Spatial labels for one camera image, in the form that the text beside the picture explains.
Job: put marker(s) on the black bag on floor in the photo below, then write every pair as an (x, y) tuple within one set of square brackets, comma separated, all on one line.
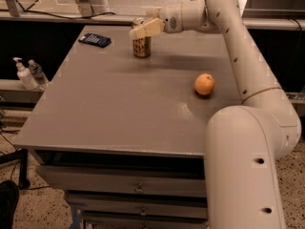
[(9, 195)]

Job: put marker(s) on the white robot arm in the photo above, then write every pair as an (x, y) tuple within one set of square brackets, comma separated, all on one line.
[(243, 142)]

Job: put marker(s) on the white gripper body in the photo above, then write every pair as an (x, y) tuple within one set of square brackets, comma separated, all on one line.
[(171, 19)]

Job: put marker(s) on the orange fruit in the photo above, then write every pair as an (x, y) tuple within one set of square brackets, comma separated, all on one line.
[(204, 84)]

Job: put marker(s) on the white pump sanitizer bottle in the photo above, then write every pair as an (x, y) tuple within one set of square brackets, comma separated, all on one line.
[(24, 74)]

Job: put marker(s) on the grey drawer cabinet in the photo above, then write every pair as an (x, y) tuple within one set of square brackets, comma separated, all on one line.
[(124, 137)]

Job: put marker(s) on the grey metal side shelf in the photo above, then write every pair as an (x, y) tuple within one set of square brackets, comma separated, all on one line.
[(13, 91)]

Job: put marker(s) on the clear plastic water bottle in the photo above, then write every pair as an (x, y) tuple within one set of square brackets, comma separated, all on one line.
[(38, 74)]

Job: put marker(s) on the orange soda can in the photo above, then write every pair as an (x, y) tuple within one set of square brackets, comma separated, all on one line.
[(141, 46)]

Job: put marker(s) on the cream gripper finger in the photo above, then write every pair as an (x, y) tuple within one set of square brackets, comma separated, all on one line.
[(153, 12), (142, 28)]

